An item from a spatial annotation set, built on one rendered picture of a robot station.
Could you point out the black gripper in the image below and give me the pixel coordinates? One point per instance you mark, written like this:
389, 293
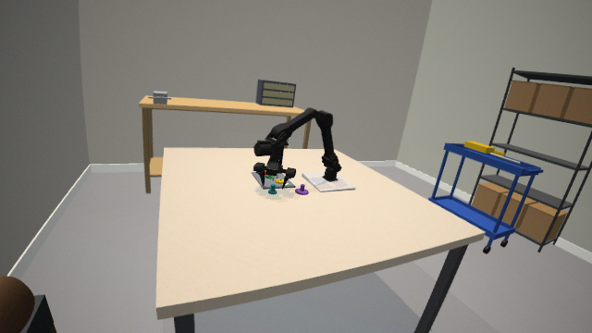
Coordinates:
260, 168

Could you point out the purple gear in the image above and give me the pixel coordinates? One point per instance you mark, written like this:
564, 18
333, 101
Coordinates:
302, 190

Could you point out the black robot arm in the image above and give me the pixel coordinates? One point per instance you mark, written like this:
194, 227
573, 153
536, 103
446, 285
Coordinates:
283, 131

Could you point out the teal gear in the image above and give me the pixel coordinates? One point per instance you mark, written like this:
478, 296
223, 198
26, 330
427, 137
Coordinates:
272, 190

